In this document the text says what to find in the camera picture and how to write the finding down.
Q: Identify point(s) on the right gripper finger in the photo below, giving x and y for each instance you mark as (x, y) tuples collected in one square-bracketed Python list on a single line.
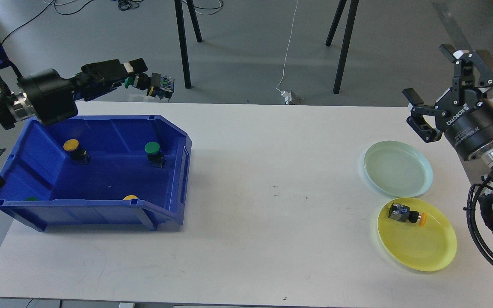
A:
[(472, 70), (418, 111)]

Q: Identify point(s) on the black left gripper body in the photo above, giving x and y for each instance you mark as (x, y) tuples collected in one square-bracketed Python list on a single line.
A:
[(50, 95)]

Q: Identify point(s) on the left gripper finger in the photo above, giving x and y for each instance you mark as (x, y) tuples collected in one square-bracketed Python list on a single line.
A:
[(113, 69), (88, 92)]

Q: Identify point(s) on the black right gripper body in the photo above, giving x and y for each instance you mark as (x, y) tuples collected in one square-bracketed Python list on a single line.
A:
[(469, 124)]

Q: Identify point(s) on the green push button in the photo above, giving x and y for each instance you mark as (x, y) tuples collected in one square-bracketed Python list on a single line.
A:
[(154, 155), (156, 85)]

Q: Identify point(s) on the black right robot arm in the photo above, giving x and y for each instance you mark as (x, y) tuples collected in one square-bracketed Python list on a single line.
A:
[(480, 196)]

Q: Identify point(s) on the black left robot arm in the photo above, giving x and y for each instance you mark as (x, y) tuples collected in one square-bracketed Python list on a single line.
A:
[(14, 106)]

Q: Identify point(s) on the light green plate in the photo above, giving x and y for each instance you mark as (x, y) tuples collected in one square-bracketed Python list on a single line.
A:
[(397, 169)]

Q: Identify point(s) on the yellow push button back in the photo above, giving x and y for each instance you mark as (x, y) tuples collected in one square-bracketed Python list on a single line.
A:
[(77, 154)]

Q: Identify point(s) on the yellow plate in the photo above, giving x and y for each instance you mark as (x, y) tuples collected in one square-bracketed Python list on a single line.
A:
[(429, 248)]

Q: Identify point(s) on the black tripod left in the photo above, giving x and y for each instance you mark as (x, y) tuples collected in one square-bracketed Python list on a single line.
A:
[(179, 12)]

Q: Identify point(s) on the black tripod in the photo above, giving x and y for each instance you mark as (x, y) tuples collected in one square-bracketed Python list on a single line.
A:
[(179, 12), (345, 45)]

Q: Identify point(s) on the blue plastic bin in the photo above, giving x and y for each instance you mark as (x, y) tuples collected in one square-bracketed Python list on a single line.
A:
[(72, 194)]

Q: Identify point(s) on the black tripod right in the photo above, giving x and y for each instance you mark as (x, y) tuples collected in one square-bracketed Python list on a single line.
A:
[(345, 45)]

